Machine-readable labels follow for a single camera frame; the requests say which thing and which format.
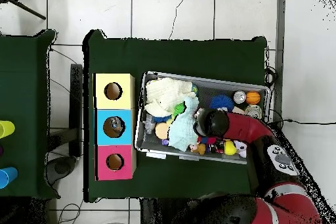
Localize mint green waffle cloth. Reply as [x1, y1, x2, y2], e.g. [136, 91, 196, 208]
[167, 97, 200, 153]

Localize crushed clear plastic bottle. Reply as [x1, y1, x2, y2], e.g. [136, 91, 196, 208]
[109, 117, 124, 134]

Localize wooden box with three holes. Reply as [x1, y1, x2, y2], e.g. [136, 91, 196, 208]
[93, 73, 137, 181]

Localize cream yellow waffle cloth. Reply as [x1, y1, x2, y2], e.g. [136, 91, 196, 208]
[144, 77, 198, 118]

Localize orange round foam ball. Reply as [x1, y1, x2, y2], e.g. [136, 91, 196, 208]
[154, 122, 171, 140]

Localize small tan plush animal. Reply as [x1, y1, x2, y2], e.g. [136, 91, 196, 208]
[190, 143, 207, 156]

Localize dark green table cloth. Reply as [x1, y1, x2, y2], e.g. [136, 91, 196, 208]
[82, 29, 268, 204]

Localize blue spiky toy with eyes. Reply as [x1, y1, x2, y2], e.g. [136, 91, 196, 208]
[209, 95, 235, 112]

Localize white baseball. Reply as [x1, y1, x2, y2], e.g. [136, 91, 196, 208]
[233, 139, 248, 158]

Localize orange toy basketball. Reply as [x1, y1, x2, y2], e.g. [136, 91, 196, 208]
[245, 91, 261, 106]

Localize green cloth side table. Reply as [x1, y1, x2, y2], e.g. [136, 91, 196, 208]
[0, 29, 60, 200]

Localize yellow plastic cup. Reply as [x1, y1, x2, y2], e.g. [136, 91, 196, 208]
[0, 120, 16, 139]

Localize blue plastic cup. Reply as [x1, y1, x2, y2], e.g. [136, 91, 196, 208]
[0, 166, 19, 190]

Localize black tripod leg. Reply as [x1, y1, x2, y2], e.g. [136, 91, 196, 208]
[0, 0, 47, 21]

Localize silver wire mesh bin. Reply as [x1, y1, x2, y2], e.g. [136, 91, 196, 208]
[134, 70, 272, 166]

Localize coiled black cable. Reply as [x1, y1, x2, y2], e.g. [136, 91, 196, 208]
[263, 66, 278, 88]

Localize black cable with plug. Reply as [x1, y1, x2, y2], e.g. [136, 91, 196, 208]
[270, 114, 336, 130]

